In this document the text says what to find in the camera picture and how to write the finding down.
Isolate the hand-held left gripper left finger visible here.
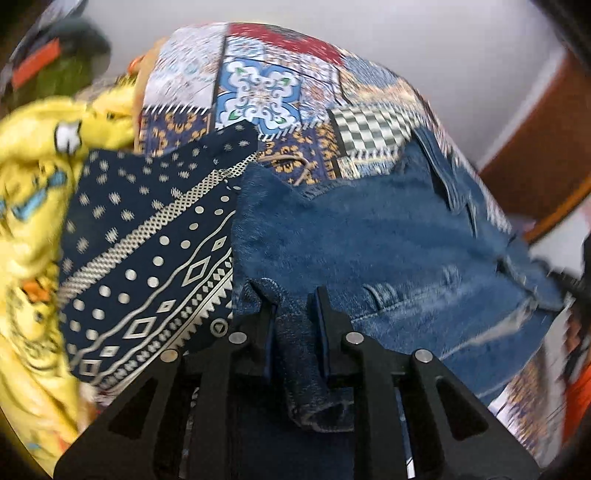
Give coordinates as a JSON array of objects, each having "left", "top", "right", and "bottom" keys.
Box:
[{"left": 53, "top": 277, "right": 279, "bottom": 480}]

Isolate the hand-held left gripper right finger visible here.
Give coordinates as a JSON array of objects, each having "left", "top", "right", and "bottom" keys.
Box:
[{"left": 307, "top": 286, "right": 542, "bottom": 480}]

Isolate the blue denim jacket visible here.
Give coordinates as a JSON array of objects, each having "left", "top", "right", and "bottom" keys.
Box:
[{"left": 231, "top": 127, "right": 567, "bottom": 432}]

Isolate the orange cloth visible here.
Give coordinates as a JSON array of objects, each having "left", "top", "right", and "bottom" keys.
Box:
[{"left": 560, "top": 318, "right": 591, "bottom": 445}]

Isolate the navy patterned cloth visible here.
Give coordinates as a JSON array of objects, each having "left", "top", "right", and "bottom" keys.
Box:
[{"left": 58, "top": 124, "right": 259, "bottom": 394}]

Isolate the patchwork bed sheet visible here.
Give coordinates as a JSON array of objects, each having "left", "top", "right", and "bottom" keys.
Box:
[{"left": 134, "top": 21, "right": 570, "bottom": 464}]

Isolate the yellow cartoon blanket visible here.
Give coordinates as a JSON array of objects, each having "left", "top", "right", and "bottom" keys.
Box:
[{"left": 0, "top": 76, "right": 149, "bottom": 468}]

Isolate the green patterned cloth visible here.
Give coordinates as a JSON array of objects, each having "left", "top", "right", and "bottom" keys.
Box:
[{"left": 28, "top": 50, "right": 112, "bottom": 99}]

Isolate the dark grey round object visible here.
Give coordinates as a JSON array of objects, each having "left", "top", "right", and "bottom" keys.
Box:
[{"left": 54, "top": 18, "right": 114, "bottom": 61}]

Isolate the orange box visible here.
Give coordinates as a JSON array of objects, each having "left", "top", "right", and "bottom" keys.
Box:
[{"left": 11, "top": 39, "right": 64, "bottom": 89}]

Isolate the brown cord loop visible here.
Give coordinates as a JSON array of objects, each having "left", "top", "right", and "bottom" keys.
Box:
[{"left": 262, "top": 154, "right": 320, "bottom": 186}]

